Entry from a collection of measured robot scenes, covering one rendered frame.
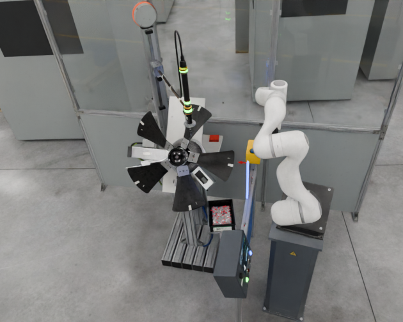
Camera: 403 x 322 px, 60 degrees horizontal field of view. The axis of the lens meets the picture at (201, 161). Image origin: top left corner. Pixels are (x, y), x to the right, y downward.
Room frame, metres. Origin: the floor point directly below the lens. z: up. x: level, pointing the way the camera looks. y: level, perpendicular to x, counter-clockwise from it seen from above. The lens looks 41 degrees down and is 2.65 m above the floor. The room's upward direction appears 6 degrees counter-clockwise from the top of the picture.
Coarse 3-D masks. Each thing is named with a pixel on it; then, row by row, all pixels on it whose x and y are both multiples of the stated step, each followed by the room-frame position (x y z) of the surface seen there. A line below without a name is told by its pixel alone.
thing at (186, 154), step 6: (174, 150) 1.72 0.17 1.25; (180, 150) 1.71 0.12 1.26; (186, 150) 1.79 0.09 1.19; (168, 156) 1.71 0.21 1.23; (174, 156) 1.71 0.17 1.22; (180, 156) 1.69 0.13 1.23; (186, 156) 1.69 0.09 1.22; (174, 162) 1.68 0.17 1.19; (180, 162) 1.67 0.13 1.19; (186, 162) 1.70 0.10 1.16
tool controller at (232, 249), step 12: (228, 240) 1.01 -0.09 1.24; (240, 240) 1.00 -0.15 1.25; (228, 252) 0.94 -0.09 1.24; (240, 252) 0.93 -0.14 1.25; (216, 264) 0.89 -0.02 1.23; (228, 264) 0.88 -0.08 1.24; (240, 264) 0.88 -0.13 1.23; (216, 276) 0.83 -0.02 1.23; (228, 276) 0.82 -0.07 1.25; (240, 276) 0.83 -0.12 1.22; (228, 288) 0.82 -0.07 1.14; (240, 288) 0.80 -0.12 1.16
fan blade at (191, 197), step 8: (184, 176) 1.65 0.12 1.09; (184, 184) 1.61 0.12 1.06; (192, 184) 1.63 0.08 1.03; (176, 192) 1.56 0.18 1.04; (184, 192) 1.57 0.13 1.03; (192, 192) 1.58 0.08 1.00; (176, 200) 1.52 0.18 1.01; (184, 200) 1.53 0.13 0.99; (192, 200) 1.54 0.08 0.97; (200, 200) 1.56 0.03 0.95; (176, 208) 1.49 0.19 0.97; (184, 208) 1.50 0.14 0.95; (192, 208) 1.50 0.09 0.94
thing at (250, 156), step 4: (252, 140) 1.98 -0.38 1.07; (248, 144) 1.93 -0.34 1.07; (252, 144) 1.93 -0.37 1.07; (248, 148) 1.89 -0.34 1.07; (248, 152) 1.85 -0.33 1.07; (248, 156) 1.83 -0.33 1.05; (252, 156) 1.82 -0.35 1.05; (256, 156) 1.82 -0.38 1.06; (248, 160) 1.83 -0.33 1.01; (252, 160) 1.82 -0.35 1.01; (256, 160) 1.82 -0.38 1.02
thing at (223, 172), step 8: (216, 152) 1.75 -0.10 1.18; (224, 152) 1.74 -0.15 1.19; (232, 152) 1.73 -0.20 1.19; (200, 160) 1.68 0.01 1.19; (208, 160) 1.67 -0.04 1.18; (216, 160) 1.67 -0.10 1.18; (224, 160) 1.67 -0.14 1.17; (232, 160) 1.67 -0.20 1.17; (208, 168) 1.62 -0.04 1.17; (216, 168) 1.62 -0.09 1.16; (224, 168) 1.62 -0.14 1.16; (232, 168) 1.61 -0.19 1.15; (224, 176) 1.56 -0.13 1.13
